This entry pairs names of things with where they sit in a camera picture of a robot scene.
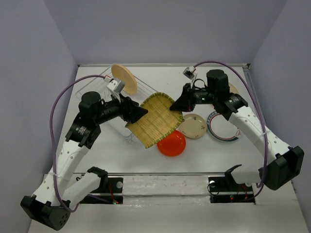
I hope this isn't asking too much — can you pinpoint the white wire dish rack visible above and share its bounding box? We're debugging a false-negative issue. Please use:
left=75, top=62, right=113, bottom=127
left=75, top=64, right=156, bottom=144

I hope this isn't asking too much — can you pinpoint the woven bamboo tray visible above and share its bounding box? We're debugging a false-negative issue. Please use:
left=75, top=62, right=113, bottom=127
left=125, top=92, right=183, bottom=148

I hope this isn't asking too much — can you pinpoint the tan round plate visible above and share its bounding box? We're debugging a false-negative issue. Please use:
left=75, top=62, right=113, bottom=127
left=111, top=64, right=138, bottom=95

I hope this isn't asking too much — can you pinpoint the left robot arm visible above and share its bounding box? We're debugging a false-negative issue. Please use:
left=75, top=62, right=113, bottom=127
left=20, top=91, right=148, bottom=231

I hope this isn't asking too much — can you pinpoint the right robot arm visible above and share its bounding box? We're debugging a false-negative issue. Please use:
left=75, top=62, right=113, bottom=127
left=170, top=67, right=304, bottom=190

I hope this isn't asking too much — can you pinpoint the small cream plate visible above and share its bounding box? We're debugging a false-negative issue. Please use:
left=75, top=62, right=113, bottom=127
left=178, top=114, right=207, bottom=139

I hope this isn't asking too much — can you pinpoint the beige floral plate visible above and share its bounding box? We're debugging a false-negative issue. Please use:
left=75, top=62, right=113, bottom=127
left=229, top=83, right=239, bottom=94

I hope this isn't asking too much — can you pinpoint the white green-rimmed plate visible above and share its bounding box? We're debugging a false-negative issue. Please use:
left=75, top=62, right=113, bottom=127
left=207, top=111, right=243, bottom=142

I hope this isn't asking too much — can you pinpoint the orange plate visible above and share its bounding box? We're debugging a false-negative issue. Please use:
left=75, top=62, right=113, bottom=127
left=156, top=130, right=187, bottom=157

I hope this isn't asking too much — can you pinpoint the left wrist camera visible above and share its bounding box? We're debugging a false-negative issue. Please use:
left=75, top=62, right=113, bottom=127
left=107, top=79, right=125, bottom=94

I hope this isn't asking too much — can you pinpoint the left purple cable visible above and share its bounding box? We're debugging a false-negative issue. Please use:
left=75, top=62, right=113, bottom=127
left=50, top=75, right=110, bottom=214

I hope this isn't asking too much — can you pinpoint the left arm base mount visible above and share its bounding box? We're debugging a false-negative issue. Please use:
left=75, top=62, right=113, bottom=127
left=80, top=177, right=123, bottom=205

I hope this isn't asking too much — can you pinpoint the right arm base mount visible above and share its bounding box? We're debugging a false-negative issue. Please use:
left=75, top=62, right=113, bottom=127
left=207, top=176, right=255, bottom=204

